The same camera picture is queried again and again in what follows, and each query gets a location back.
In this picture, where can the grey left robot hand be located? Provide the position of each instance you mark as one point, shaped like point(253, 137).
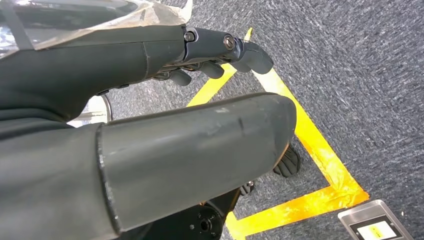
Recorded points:
point(49, 172)

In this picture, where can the white disc with chrome rim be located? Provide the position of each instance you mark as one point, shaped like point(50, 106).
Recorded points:
point(96, 109)

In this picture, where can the black robot leg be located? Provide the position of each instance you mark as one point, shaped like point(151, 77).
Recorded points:
point(195, 225)

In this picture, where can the clear plastic film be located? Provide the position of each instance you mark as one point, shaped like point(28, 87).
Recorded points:
point(159, 13)

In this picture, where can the yellow floor tape outline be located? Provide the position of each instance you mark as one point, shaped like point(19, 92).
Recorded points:
point(318, 142)

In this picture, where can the silver metal floor socket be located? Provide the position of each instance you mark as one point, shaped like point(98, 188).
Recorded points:
point(374, 228)

